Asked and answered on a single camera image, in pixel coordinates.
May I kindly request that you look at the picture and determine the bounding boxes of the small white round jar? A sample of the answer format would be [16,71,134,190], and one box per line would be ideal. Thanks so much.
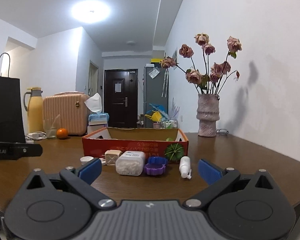
[80,156,94,165]

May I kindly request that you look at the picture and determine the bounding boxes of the beige square plug box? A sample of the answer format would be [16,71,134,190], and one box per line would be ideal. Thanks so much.
[104,150,122,166]

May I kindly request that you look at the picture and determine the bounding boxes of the small white spray bottle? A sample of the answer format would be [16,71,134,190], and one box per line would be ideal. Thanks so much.
[179,156,192,179]

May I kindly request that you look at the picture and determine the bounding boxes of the clear cotton swab box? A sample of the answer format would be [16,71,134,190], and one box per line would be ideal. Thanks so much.
[115,151,146,176]

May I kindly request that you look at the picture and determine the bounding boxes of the purple round container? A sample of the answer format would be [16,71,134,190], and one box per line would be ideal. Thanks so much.
[143,164,166,176]

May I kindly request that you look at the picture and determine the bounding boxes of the blue round lid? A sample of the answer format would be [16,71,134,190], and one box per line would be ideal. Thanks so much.
[148,156,168,165]

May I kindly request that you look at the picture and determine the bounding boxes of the black paper bag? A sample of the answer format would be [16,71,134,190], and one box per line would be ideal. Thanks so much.
[0,52,26,144]

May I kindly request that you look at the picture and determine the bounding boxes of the clear drinking glass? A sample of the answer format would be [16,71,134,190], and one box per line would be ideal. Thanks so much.
[43,115,61,139]

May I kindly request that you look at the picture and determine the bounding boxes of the yellow thermos jug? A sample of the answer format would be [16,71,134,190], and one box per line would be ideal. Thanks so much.
[23,87,44,133]

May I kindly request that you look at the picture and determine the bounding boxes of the orange fruit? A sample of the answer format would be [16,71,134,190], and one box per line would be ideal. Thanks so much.
[56,128,68,140]

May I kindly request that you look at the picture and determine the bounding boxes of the purple tissue pack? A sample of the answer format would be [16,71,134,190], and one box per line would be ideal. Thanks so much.
[88,124,108,131]

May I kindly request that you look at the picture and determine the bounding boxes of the pink ribbed suitcase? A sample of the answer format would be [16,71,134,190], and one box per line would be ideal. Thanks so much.
[43,92,90,135]

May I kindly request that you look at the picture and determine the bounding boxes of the pink ceramic vase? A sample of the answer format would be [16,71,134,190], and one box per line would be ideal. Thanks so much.
[196,94,220,138]

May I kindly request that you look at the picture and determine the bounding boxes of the blue tissue pack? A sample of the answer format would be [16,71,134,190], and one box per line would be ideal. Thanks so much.
[84,93,109,126]

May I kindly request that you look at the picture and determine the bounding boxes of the orange cardboard box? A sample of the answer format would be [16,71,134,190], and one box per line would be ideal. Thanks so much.
[82,127,189,163]

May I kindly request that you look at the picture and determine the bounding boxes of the metal storage rack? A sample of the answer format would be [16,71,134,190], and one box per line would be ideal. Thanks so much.
[160,119,178,129]

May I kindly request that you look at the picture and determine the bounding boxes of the yellow watering can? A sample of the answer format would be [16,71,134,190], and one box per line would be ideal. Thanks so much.
[145,111,162,122]

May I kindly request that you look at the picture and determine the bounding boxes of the dark brown entrance door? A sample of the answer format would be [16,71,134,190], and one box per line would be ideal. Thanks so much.
[104,69,138,128]

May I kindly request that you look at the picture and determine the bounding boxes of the dried pink roses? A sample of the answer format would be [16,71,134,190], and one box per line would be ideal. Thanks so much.
[160,33,242,96]

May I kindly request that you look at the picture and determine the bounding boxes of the grey refrigerator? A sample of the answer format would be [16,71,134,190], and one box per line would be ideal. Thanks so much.
[143,62,168,128]

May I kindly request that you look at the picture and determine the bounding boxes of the white charger and cable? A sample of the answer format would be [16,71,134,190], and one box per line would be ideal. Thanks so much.
[26,131,47,140]

